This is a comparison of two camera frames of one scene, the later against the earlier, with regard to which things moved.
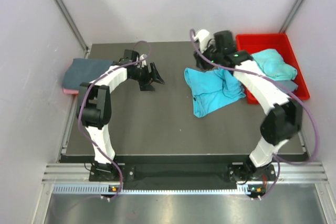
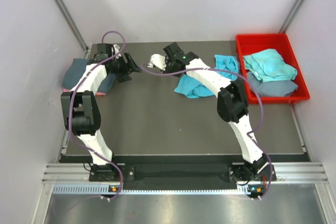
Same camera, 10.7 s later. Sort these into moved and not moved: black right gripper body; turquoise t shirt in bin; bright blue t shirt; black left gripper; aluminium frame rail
Moved: black left gripper; bright blue t shirt; black right gripper body
Not moved: turquoise t shirt in bin; aluminium frame rail
